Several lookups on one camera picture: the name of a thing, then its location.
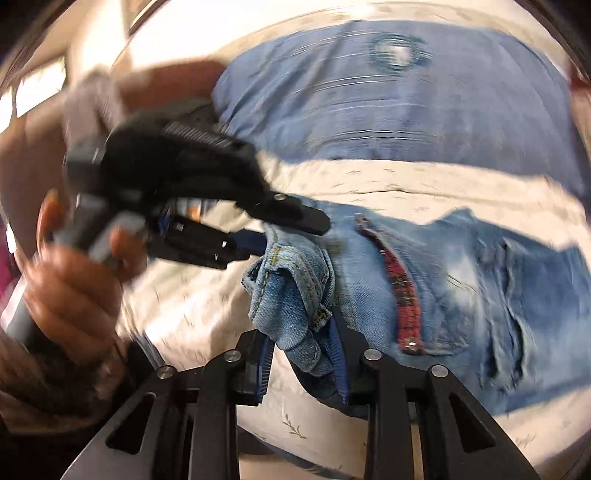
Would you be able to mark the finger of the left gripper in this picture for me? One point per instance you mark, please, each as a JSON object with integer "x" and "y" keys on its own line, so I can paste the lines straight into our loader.
{"x": 286, "y": 211}
{"x": 178, "y": 239}

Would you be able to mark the blue plaid blanket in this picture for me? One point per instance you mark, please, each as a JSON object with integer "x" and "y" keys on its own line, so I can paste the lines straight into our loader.
{"x": 407, "y": 91}

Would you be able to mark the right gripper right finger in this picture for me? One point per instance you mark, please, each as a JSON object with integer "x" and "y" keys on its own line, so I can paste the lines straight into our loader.
{"x": 416, "y": 416}

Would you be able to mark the grey hanging cloth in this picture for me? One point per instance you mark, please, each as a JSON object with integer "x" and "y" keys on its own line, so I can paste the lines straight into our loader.
{"x": 92, "y": 108}

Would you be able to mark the brown wooden headboard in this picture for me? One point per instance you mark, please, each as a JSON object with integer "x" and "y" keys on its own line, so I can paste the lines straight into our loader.
{"x": 33, "y": 146}

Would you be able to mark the white leaf-print bedsheet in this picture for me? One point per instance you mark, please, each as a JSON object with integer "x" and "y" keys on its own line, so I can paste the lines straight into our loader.
{"x": 192, "y": 314}

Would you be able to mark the person's left hand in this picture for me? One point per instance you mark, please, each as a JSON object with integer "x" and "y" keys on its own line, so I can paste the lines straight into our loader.
{"x": 73, "y": 300}

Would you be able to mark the blue denim pants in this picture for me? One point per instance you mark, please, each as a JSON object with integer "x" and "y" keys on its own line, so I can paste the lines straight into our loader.
{"x": 509, "y": 316}

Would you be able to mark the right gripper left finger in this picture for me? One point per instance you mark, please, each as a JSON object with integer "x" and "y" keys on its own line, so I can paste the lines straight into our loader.
{"x": 181, "y": 424}

